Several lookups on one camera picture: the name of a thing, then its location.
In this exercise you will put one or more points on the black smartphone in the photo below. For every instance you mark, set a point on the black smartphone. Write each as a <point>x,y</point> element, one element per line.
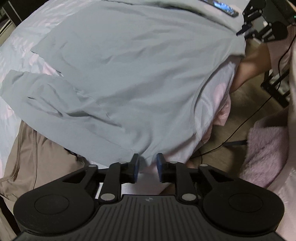
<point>222,7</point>

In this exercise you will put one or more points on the folded brown tank top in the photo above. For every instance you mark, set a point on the folded brown tank top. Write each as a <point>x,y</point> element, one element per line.
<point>35,161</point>

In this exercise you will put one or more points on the grey long-sleeve garment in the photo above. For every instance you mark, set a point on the grey long-sleeve garment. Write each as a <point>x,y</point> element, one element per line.
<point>128,77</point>

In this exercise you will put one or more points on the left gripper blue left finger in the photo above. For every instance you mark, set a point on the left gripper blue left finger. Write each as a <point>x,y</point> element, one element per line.
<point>119,173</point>

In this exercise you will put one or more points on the grey pink-dotted bed sheet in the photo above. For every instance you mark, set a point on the grey pink-dotted bed sheet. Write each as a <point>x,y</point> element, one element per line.
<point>212,108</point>

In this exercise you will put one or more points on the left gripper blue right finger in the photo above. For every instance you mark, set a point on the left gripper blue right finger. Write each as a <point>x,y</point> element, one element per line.
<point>180,175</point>

